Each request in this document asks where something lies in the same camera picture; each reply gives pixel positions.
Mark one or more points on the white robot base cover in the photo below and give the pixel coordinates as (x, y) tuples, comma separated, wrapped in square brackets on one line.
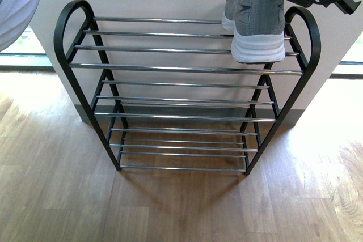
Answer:
[(15, 18)]

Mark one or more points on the grey knit sneaker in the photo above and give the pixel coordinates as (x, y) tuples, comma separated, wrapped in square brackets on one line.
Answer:
[(258, 30)]

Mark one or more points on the black metal shoe rack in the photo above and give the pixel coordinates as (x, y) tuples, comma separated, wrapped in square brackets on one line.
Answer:
[(154, 89)]

